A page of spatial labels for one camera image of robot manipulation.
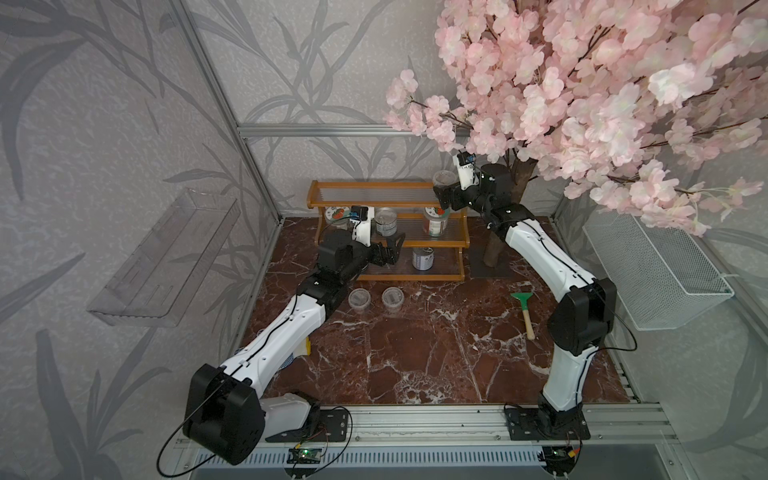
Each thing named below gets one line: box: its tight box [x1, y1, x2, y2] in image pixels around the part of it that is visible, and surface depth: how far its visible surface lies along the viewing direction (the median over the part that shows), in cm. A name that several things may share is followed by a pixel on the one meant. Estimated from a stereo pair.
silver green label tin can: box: [374, 207, 397, 237], surface depth 93 cm
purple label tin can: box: [412, 247, 435, 271], surface depth 101 cm
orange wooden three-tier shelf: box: [306, 179, 470, 282], surface depth 101 cm
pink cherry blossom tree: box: [384, 0, 768, 267], surface depth 48 cm
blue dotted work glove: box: [279, 336, 311, 369], surface depth 88 cm
